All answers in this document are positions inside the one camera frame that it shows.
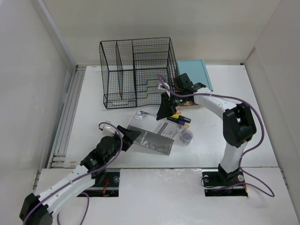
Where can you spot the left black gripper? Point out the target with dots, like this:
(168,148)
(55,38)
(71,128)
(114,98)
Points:
(129,137)

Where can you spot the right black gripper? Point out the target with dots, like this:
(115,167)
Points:
(166,108)

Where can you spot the yellow highlighter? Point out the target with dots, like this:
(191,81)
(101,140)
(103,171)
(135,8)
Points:
(177,116)

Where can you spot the purple black highlighter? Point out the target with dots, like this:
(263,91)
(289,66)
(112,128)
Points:
(181,120)

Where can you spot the black setup guide booklet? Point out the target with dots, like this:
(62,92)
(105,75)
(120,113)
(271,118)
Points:
(155,143)

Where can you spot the clear jar of pins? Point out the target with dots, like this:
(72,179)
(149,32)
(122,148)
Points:
(186,137)

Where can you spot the teal and orange drawer box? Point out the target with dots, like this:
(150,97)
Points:
(196,71)

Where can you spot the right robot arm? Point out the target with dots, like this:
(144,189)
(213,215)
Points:
(238,123)

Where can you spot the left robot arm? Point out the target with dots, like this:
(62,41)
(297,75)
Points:
(41,209)

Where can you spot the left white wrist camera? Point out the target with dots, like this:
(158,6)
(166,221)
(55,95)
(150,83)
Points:
(106,128)

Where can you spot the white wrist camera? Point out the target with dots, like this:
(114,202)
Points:
(106,128)
(163,86)

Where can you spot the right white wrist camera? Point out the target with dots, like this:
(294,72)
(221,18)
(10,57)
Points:
(163,86)

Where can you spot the black wire mesh organizer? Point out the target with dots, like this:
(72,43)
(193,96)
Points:
(130,70)

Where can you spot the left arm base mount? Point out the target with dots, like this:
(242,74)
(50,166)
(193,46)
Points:
(107,186)

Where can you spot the aluminium rail frame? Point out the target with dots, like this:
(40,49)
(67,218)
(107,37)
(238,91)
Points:
(58,148)

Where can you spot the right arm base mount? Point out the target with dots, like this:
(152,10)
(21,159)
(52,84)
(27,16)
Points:
(217,184)

